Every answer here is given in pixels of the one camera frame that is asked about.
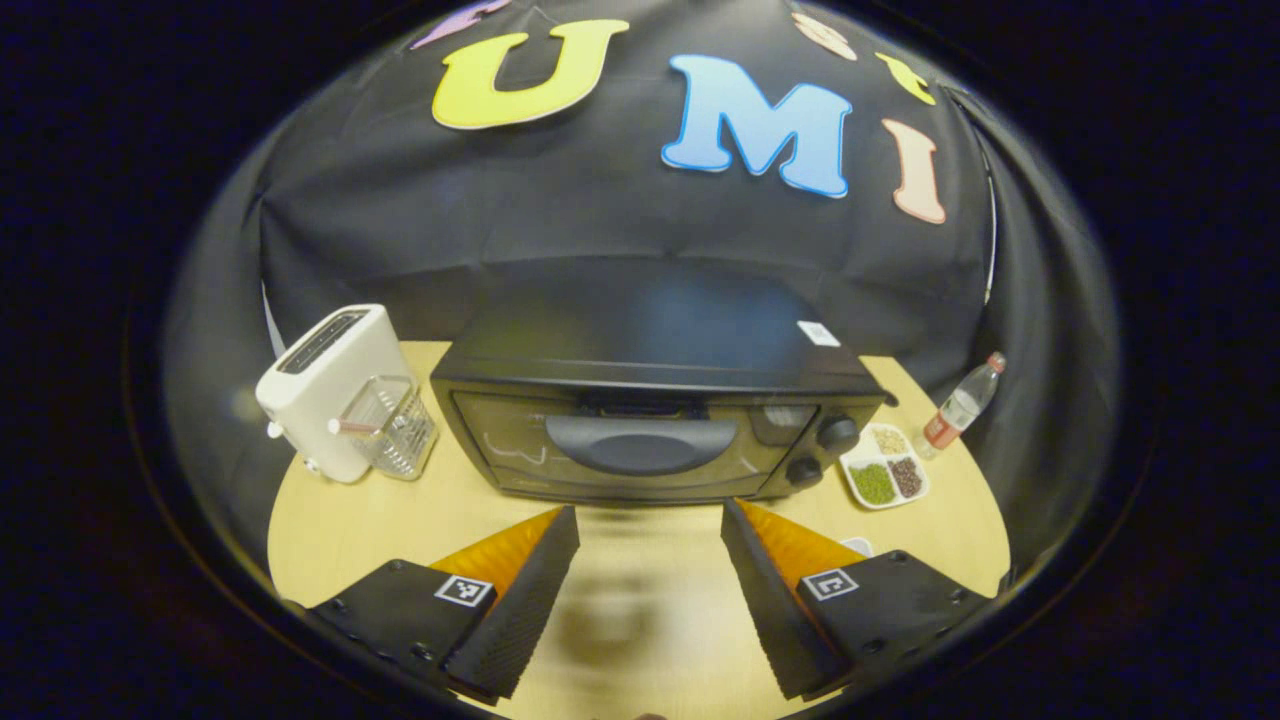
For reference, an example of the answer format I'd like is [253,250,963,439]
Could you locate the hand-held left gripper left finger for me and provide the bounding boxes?
[310,505,581,701]

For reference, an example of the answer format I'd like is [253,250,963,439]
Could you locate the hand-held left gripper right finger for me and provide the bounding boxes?
[720,498,996,701]

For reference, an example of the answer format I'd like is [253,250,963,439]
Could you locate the white toaster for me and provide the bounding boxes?
[255,304,413,485]

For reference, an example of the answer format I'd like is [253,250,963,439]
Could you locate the clear bottle with red label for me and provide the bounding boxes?
[915,352,1008,461]

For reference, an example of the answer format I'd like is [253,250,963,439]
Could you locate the white divided plate of beans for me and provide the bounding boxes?
[838,423,931,511]

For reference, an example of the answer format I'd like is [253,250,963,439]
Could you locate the black backdrop cloth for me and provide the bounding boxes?
[165,0,1121,561]

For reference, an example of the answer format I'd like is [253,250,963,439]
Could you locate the black electric oven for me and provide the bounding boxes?
[430,262,899,504]

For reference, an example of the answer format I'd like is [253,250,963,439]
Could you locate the clear plastic basket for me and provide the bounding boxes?
[330,375,439,481]

